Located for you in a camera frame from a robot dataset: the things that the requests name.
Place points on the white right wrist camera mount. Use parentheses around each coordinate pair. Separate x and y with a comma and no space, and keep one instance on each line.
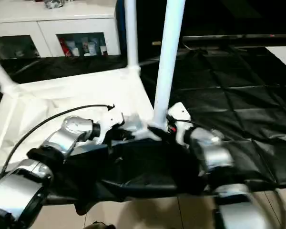
(180,112)

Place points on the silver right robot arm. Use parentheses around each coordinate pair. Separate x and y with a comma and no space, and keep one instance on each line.
(214,152)

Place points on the blue white printed mug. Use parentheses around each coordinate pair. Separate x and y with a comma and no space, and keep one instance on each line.
(91,46)

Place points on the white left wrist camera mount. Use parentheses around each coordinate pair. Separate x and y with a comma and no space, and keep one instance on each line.
(109,119)

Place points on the white ceramic cup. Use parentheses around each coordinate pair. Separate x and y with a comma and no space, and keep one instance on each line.
(103,50)

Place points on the red bottle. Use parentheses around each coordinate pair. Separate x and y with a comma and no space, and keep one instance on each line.
(64,46)

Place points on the small tan label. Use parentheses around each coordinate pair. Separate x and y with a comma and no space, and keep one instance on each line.
(156,43)

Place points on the silver bowl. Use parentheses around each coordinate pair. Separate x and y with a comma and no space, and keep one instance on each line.
(52,3)

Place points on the grey low shelf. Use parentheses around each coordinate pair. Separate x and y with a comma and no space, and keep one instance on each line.
(228,38)

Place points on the small white figurine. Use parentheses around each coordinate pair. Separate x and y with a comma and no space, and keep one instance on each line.
(19,53)

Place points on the dark blue vertical panel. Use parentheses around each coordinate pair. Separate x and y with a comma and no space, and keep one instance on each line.
(120,23)

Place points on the white can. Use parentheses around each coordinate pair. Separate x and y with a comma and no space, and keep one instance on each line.
(75,51)

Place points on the white plastic table leg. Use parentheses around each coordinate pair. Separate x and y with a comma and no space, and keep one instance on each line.
(131,31)
(0,71)
(169,59)

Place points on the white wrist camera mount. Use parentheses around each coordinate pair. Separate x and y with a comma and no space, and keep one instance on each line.
(180,112)
(109,119)

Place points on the white plastic table top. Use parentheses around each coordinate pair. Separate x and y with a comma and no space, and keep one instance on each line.
(62,95)

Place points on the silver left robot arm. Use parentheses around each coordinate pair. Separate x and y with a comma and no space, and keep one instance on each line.
(71,126)

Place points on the black mat cloth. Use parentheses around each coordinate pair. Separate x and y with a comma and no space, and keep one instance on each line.
(240,95)

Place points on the black backdrop cloth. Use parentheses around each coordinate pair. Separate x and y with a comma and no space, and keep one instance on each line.
(228,16)

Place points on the white glass-door cabinet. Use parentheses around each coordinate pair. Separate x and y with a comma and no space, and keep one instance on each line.
(62,23)

